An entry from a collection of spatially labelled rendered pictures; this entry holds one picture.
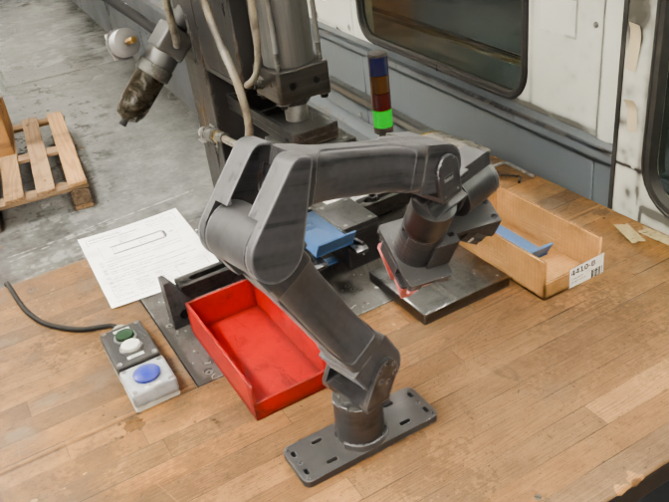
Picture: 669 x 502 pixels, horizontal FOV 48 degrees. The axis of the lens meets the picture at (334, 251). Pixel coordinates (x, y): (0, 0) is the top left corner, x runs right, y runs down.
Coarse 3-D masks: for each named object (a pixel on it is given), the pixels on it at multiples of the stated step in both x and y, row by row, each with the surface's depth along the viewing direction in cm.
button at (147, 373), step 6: (144, 366) 110; (150, 366) 109; (156, 366) 109; (138, 372) 109; (144, 372) 108; (150, 372) 108; (156, 372) 108; (138, 378) 107; (144, 378) 107; (150, 378) 107
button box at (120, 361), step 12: (12, 288) 139; (24, 312) 132; (48, 324) 127; (108, 324) 124; (132, 324) 120; (108, 336) 118; (144, 336) 117; (108, 348) 116; (120, 348) 115; (144, 348) 115; (156, 348) 114; (120, 360) 113; (132, 360) 112; (144, 360) 113; (120, 372) 112
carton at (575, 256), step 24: (504, 192) 136; (504, 216) 139; (528, 216) 133; (552, 216) 127; (504, 240) 122; (528, 240) 133; (552, 240) 129; (576, 240) 124; (600, 240) 119; (504, 264) 124; (528, 264) 118; (552, 264) 125; (576, 264) 125; (600, 264) 122; (528, 288) 120; (552, 288) 118
